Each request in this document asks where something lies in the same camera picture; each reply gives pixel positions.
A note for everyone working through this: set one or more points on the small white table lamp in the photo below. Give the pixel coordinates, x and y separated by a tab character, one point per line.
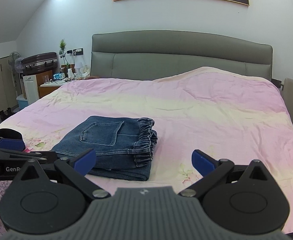
77	67

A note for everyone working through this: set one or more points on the black wall socket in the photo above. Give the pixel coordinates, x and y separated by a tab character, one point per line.
78	51

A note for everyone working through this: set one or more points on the blue plastic bin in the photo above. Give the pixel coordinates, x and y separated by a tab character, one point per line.
22	102

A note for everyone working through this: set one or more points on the pair of black shoes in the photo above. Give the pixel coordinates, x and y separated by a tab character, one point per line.
6	114

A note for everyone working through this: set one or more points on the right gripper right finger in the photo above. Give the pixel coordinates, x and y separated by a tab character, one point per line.
205	164

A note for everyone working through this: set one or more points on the pink floral bed cover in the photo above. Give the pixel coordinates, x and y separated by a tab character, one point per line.
223	114

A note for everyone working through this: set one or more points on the blue denim pants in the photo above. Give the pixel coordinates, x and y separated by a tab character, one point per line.
124	146

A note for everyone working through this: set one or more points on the white standing fan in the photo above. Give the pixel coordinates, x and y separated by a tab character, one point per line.
15	64

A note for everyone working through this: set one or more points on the white cabinet door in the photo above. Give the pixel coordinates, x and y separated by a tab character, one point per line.
31	88

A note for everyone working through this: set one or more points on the grey upholstered headboard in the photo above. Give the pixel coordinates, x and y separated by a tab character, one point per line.
154	54

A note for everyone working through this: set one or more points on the dark maroon suitcase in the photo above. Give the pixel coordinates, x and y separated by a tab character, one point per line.
39	63

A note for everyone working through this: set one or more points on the small green potted plant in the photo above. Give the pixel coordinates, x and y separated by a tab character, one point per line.
62	51

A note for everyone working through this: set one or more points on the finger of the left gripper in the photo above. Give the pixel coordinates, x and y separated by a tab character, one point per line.
12	144
11	156

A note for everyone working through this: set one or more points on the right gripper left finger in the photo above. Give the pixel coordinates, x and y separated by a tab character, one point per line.
82	163

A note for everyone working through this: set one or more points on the wooden bedside table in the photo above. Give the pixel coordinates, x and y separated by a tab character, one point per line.
46	83

